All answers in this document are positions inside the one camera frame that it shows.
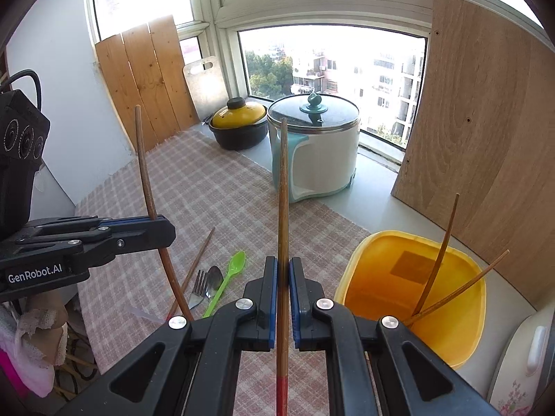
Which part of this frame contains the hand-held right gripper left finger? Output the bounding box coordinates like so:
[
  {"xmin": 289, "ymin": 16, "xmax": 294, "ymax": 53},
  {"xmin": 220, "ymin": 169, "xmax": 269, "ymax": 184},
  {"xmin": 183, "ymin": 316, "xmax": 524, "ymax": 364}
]
[{"xmin": 56, "ymin": 257, "xmax": 278, "ymax": 416}]

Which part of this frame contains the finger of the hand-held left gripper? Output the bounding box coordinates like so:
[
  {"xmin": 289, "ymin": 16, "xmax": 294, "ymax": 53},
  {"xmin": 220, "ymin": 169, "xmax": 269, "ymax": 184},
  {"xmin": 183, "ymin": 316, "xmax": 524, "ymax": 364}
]
[
  {"xmin": 13, "ymin": 216, "xmax": 177, "ymax": 265},
  {"xmin": 28, "ymin": 216, "xmax": 152, "ymax": 231}
]

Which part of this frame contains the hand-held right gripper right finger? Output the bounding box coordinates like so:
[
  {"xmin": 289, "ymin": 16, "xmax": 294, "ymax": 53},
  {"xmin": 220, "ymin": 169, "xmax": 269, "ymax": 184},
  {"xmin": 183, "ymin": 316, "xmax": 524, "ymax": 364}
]
[{"xmin": 290, "ymin": 257, "xmax": 499, "ymax": 416}]

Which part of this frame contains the curved brown wooden chopstick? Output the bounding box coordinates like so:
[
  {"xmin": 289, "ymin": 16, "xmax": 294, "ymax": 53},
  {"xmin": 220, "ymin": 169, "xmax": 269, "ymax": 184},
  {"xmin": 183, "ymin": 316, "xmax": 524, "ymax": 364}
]
[
  {"xmin": 414, "ymin": 193, "xmax": 460, "ymax": 317},
  {"xmin": 403, "ymin": 250, "xmax": 510, "ymax": 326},
  {"xmin": 134, "ymin": 105, "xmax": 194, "ymax": 322}
]

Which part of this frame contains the red-tipped wooden chopstick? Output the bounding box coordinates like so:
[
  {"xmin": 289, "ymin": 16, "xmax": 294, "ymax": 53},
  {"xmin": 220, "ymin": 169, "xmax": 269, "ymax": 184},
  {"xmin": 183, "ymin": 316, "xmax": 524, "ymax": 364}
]
[
  {"xmin": 167, "ymin": 227, "xmax": 216, "ymax": 319},
  {"xmin": 276, "ymin": 118, "xmax": 290, "ymax": 416}
]

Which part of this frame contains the yellow plastic container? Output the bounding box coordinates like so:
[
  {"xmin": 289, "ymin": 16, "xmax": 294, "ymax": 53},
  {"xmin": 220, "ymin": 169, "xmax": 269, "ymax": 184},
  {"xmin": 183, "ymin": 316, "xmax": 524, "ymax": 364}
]
[{"xmin": 334, "ymin": 231, "xmax": 487, "ymax": 370}]

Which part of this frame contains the green plastic spoon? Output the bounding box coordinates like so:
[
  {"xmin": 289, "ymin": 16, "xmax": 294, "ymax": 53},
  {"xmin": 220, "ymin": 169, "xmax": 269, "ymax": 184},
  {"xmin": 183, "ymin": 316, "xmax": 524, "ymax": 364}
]
[{"xmin": 202, "ymin": 251, "xmax": 246, "ymax": 319}]

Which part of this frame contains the metal spoon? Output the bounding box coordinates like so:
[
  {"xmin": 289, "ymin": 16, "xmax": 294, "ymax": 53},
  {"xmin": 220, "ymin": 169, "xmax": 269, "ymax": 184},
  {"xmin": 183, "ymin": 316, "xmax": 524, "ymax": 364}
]
[{"xmin": 204, "ymin": 266, "xmax": 225, "ymax": 300}]

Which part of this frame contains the metal fork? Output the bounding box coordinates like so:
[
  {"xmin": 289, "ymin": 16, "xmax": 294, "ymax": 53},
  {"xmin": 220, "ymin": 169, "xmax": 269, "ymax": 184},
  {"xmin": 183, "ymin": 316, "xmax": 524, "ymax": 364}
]
[{"xmin": 188, "ymin": 270, "xmax": 208, "ymax": 310}]

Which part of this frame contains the pink plaid tablecloth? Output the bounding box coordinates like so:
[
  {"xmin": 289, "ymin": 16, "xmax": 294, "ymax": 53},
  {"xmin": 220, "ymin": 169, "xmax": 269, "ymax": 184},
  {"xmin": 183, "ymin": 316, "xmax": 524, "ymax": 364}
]
[{"xmin": 75, "ymin": 128, "xmax": 373, "ymax": 416}]

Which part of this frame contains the white lace cloth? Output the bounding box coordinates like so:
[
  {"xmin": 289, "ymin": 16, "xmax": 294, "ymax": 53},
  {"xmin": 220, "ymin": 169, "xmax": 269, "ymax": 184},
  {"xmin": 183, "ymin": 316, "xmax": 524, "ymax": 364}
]
[{"xmin": 0, "ymin": 303, "xmax": 66, "ymax": 358}]

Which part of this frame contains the pine plank board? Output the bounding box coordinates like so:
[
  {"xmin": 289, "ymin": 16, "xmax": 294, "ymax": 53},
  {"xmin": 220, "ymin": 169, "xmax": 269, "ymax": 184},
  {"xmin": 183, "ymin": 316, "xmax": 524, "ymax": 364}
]
[{"xmin": 94, "ymin": 14, "xmax": 200, "ymax": 153}]

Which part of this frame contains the black clay pot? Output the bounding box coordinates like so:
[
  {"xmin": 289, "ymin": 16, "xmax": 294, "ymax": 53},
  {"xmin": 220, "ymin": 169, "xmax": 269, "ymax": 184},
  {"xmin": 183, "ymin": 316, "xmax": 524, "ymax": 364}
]
[{"xmin": 208, "ymin": 113, "xmax": 268, "ymax": 151}]

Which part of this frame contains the white and teal cooking pot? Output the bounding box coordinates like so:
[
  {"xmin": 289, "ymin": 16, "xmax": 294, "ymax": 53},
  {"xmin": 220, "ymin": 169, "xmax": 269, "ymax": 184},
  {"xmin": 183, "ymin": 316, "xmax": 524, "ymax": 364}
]
[{"xmin": 269, "ymin": 119, "xmax": 360, "ymax": 203}]

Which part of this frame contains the yellow pot lid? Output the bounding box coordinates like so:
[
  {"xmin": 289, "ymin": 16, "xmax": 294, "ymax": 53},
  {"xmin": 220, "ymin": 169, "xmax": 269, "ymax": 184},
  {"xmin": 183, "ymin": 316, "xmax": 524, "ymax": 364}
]
[{"xmin": 211, "ymin": 97, "xmax": 267, "ymax": 130}]

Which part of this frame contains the grey cutting board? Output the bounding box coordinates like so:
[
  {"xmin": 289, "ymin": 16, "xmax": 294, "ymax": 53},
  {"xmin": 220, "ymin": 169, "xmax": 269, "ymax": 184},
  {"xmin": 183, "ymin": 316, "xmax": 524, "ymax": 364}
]
[{"xmin": 182, "ymin": 55, "xmax": 229, "ymax": 123}]

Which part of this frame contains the pink cloth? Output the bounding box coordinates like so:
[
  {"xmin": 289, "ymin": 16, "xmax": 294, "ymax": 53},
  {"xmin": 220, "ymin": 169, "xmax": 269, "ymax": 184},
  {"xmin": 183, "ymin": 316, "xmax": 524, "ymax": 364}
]
[{"xmin": 0, "ymin": 351, "xmax": 55, "ymax": 399}]

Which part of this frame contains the glass lid with teal knob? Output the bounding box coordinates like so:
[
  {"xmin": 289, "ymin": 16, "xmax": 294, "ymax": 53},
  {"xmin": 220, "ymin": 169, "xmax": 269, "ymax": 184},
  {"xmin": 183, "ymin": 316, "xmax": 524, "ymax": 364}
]
[{"xmin": 266, "ymin": 92, "xmax": 362, "ymax": 134}]

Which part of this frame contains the white floral appliance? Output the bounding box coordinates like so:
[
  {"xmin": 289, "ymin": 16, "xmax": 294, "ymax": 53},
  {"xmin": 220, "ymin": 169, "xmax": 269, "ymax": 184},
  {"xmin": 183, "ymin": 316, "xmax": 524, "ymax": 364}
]
[{"xmin": 486, "ymin": 299, "xmax": 551, "ymax": 416}]

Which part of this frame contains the wood laminate board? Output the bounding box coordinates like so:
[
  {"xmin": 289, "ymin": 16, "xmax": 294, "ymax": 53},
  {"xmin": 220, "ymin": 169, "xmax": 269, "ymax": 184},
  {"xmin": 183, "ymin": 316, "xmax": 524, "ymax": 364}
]
[{"xmin": 390, "ymin": 0, "xmax": 555, "ymax": 310}]

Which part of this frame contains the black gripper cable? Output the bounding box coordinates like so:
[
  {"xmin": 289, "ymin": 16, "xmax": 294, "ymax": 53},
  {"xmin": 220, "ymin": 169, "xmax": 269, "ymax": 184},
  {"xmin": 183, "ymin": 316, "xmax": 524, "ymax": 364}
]
[{"xmin": 0, "ymin": 69, "xmax": 44, "ymax": 113}]

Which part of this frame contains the white window frame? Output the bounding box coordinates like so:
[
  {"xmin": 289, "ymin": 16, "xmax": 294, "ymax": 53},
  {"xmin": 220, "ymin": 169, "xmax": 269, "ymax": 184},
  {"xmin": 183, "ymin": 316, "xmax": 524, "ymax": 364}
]
[{"xmin": 84, "ymin": 0, "xmax": 555, "ymax": 170}]

